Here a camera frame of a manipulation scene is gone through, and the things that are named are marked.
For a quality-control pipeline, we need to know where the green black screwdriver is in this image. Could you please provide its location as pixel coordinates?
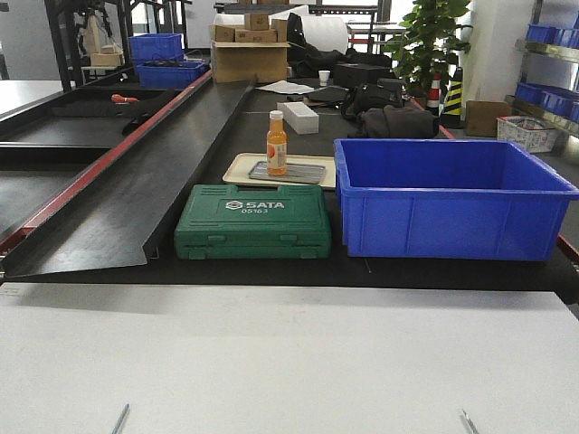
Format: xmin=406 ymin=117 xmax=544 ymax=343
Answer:
xmin=111 ymin=403 xmax=130 ymax=434
xmin=461 ymin=409 xmax=479 ymax=434

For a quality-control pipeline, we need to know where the small metal tray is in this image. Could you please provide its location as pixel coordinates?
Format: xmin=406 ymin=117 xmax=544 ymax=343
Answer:
xmin=249 ymin=161 xmax=326 ymax=184

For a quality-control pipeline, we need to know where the beige plastic tray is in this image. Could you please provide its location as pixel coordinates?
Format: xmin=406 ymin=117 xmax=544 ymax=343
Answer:
xmin=222 ymin=153 xmax=336 ymax=190

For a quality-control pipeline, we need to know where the green SATA tool case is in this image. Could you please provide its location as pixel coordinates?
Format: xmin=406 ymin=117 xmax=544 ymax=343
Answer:
xmin=174 ymin=184 xmax=332 ymax=259

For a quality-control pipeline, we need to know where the orange juice bottle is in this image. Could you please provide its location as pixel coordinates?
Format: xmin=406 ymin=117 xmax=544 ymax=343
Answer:
xmin=267 ymin=110 xmax=288 ymax=175

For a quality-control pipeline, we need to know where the white rectangular box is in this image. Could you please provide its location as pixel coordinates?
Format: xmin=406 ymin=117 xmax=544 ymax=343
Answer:
xmin=277 ymin=102 xmax=319 ymax=135

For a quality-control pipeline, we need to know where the large blue plastic bin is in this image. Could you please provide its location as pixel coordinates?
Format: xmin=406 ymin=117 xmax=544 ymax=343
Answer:
xmin=335 ymin=139 xmax=578 ymax=261

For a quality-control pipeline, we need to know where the black bag on table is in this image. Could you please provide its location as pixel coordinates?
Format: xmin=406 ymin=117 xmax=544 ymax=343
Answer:
xmin=340 ymin=78 xmax=440 ymax=139

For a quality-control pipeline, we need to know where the white paper cup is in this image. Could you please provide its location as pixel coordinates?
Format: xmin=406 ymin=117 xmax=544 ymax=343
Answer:
xmin=318 ymin=70 xmax=330 ymax=87

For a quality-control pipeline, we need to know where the large open cardboard box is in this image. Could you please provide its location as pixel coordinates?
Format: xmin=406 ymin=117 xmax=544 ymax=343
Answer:
xmin=211 ymin=42 xmax=290 ymax=83

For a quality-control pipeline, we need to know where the blue crate lower left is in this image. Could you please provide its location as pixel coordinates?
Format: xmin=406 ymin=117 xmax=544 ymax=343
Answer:
xmin=136 ymin=61 xmax=209 ymax=89

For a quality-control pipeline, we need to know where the blue crate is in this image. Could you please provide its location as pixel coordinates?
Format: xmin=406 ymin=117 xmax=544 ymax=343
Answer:
xmin=136 ymin=61 xmax=209 ymax=89
xmin=128 ymin=33 xmax=185 ymax=64

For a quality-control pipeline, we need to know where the brown cardboard box floor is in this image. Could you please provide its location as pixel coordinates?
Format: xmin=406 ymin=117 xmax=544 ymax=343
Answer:
xmin=465 ymin=100 xmax=512 ymax=137

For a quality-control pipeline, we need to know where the green potted plant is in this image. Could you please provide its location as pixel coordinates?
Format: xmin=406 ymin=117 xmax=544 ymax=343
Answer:
xmin=382 ymin=0 xmax=470 ymax=97

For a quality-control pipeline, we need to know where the blue crate upper left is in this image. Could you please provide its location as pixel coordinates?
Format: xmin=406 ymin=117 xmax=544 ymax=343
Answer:
xmin=128 ymin=33 xmax=185 ymax=64

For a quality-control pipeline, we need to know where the white mesh basket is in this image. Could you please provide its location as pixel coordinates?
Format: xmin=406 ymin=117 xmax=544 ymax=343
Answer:
xmin=497 ymin=116 xmax=563 ymax=154

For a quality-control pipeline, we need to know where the long black metal rail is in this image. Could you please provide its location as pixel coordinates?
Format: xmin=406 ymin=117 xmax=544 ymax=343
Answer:
xmin=1 ymin=74 xmax=255 ymax=280

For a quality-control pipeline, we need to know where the orange handled tool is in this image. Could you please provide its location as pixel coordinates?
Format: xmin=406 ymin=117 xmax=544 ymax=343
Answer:
xmin=110 ymin=94 xmax=139 ymax=104

